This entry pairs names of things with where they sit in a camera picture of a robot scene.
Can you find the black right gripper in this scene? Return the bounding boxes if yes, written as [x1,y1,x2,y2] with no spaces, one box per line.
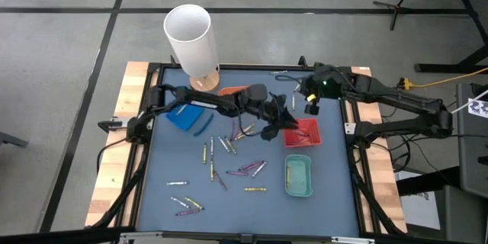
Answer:
[300,64,346,116]

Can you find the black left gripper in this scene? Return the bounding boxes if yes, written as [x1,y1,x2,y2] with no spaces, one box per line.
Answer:
[261,93,300,141]

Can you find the red plastic basket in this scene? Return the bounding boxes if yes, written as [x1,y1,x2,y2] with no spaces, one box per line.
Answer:
[282,117,323,149]

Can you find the teal plastic bin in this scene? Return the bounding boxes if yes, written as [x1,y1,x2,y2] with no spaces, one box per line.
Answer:
[284,154,313,198]

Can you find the orange plastic bin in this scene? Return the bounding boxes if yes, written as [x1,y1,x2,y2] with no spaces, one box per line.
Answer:
[217,85,251,97]

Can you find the blue-grey table mat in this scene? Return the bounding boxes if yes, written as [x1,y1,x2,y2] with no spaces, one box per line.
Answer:
[136,67,361,237]

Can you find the blue plastic basket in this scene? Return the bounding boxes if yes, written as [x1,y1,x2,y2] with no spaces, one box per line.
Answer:
[165,102,206,132]

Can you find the black tripod stand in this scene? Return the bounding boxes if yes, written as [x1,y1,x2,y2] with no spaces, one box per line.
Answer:
[372,0,472,31]

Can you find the white shade wooden-base lamp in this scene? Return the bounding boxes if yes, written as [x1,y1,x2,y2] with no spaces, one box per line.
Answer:
[162,3,222,95]

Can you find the black-and-white marker tag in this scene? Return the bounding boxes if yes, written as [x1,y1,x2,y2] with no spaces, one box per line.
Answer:
[467,98,488,119]

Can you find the white box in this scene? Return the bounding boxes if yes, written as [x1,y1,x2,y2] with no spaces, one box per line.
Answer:
[395,170,443,230]

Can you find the grey equipment cart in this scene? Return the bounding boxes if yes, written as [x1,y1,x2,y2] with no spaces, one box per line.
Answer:
[455,82,488,199]

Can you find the black rig crossbeam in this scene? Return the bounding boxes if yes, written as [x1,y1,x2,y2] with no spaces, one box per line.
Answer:
[0,226,488,244]

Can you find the grey stand foot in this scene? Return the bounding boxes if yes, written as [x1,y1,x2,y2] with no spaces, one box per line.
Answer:
[0,131,30,148]

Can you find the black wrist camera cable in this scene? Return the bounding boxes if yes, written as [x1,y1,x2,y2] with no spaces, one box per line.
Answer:
[274,73,304,84]

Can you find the black aluminium table frame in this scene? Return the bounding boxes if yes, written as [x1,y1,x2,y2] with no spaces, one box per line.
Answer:
[85,60,408,237]

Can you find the yellow extension cable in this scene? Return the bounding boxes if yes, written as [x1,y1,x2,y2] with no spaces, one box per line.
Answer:
[398,66,488,90]

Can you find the white cable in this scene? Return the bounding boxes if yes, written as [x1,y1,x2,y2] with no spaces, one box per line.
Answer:
[451,89,488,115]

